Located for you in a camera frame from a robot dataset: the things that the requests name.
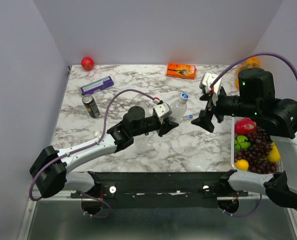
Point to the purple grape bunch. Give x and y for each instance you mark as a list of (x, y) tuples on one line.
[(257, 153)]

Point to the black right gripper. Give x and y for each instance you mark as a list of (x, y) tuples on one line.
[(203, 120)]

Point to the purple white flat box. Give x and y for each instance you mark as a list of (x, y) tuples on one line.
[(96, 86)]

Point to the blue white bottle cap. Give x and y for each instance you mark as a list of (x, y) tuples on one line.
[(190, 116), (184, 96)]

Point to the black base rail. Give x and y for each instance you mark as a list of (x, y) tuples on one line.
[(130, 190)]

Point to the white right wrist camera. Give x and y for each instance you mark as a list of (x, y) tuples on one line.
[(210, 92)]

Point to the green toy fruit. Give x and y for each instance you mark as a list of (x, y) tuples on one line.
[(241, 142)]

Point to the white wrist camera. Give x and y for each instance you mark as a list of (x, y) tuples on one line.
[(210, 92), (163, 110)]

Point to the red apple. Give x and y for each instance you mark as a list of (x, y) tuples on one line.
[(87, 63)]

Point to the orange razor box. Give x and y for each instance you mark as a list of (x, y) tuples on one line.
[(183, 71)]

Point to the clear plastic bottle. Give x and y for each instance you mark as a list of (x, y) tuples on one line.
[(179, 108)]

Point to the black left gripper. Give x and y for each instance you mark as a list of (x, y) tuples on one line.
[(166, 126)]

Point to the yellow lemon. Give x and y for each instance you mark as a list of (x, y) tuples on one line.
[(242, 164), (274, 154)]

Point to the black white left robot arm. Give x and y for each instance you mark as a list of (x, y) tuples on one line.
[(53, 170)]

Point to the orange snack bag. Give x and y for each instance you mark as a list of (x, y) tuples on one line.
[(252, 62)]

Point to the red dragon fruit toy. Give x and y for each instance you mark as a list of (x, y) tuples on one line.
[(245, 126)]

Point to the black drink can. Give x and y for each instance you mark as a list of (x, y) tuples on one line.
[(91, 106)]

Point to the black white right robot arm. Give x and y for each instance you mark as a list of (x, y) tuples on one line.
[(278, 117)]

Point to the white plastic basket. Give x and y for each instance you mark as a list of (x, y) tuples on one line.
[(253, 150)]

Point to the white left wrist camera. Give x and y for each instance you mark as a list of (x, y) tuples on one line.
[(163, 110)]

